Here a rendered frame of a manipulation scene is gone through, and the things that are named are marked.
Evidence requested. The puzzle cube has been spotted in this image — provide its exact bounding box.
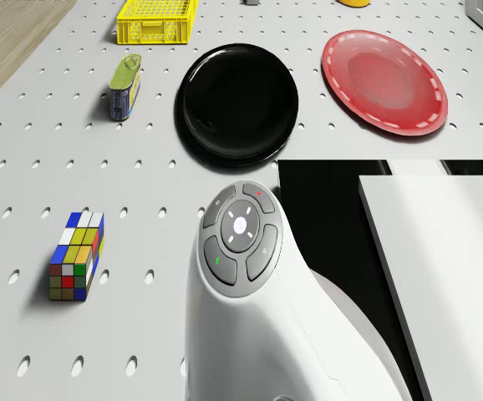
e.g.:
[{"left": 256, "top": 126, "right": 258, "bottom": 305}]
[{"left": 48, "top": 211, "right": 105, "bottom": 302}]

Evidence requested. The yellow basket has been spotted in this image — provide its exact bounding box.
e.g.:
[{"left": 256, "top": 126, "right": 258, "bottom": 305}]
[{"left": 116, "top": 0, "right": 200, "bottom": 45}]

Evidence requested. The flat-sided can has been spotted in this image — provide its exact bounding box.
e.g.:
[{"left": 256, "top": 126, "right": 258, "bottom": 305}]
[{"left": 109, "top": 53, "right": 143, "bottom": 122}]

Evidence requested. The black stove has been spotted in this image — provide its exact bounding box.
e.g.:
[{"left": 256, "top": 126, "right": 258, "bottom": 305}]
[{"left": 277, "top": 158, "right": 483, "bottom": 401}]

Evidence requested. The black plate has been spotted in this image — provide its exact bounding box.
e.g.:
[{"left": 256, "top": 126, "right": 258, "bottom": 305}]
[{"left": 173, "top": 43, "right": 300, "bottom": 168}]

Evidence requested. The red plate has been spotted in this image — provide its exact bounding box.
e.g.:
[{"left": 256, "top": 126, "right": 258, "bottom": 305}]
[{"left": 321, "top": 29, "right": 450, "bottom": 137}]

